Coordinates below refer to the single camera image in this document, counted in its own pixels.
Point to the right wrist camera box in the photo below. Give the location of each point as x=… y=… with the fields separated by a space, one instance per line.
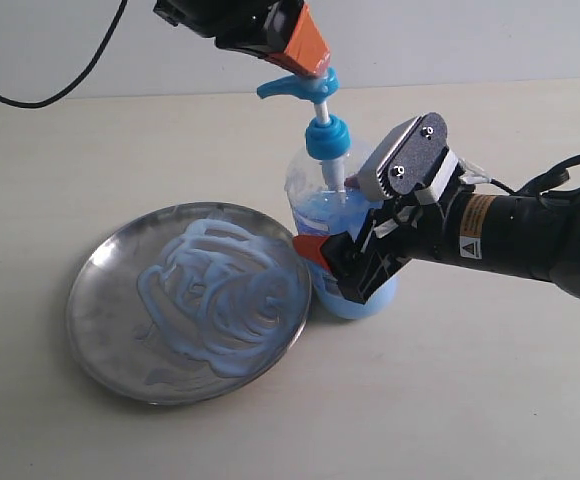
x=413 y=158

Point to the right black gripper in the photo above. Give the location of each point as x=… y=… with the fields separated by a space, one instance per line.
x=392 y=234

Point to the round steel plate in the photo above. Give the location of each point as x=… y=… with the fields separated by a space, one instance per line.
x=111 y=335

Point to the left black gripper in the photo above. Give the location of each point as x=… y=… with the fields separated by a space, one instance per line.
x=282 y=33

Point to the blue pump lotion bottle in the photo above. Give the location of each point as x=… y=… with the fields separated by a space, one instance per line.
x=320 y=201

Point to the blue soap smear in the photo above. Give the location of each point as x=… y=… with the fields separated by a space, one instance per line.
x=225 y=296

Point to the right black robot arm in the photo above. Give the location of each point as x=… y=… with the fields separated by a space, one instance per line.
x=524 y=236

